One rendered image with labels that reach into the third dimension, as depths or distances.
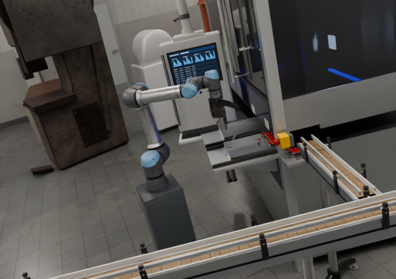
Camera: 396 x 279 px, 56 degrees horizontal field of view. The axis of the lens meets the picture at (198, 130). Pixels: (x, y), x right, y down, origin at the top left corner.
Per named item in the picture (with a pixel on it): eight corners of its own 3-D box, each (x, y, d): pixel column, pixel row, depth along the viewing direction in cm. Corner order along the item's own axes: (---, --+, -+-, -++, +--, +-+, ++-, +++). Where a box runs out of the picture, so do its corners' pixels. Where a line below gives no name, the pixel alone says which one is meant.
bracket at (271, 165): (276, 169, 237) (273, 150, 233) (278, 170, 234) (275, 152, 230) (224, 182, 236) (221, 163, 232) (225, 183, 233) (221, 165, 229)
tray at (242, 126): (262, 119, 283) (261, 115, 281) (272, 130, 258) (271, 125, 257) (218, 130, 282) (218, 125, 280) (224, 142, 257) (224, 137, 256)
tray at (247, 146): (273, 135, 250) (272, 130, 249) (285, 149, 226) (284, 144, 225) (224, 146, 250) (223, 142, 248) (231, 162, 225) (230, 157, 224)
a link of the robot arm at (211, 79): (204, 70, 217) (218, 68, 214) (208, 88, 220) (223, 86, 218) (201, 74, 210) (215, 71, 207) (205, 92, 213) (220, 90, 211)
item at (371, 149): (316, 134, 447) (307, 63, 417) (440, 236, 253) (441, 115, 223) (235, 155, 444) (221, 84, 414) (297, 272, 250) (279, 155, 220)
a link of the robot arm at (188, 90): (112, 95, 213) (192, 80, 197) (121, 89, 223) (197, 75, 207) (118, 113, 217) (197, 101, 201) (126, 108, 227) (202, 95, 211)
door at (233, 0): (238, 72, 299) (224, -4, 279) (252, 84, 255) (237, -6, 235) (237, 72, 299) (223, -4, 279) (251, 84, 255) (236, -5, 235)
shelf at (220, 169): (261, 119, 288) (260, 117, 287) (292, 154, 222) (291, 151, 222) (200, 134, 287) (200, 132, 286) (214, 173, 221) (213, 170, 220)
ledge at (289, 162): (303, 153, 220) (303, 150, 220) (312, 162, 208) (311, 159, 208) (280, 159, 220) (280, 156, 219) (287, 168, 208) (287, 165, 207)
